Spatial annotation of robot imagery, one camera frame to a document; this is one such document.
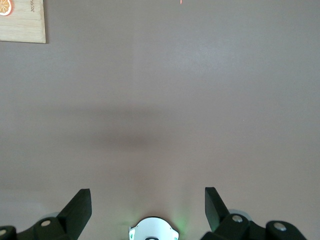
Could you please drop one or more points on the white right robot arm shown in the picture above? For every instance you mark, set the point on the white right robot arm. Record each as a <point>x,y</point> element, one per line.
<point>153,227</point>

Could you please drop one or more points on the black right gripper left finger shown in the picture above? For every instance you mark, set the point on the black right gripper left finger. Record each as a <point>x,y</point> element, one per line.
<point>72,217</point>

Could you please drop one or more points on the orange slice toy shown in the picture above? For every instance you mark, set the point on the orange slice toy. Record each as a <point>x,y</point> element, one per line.
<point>5,7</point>

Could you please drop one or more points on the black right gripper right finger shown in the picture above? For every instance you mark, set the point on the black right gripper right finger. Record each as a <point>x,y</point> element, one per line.
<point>220,215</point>

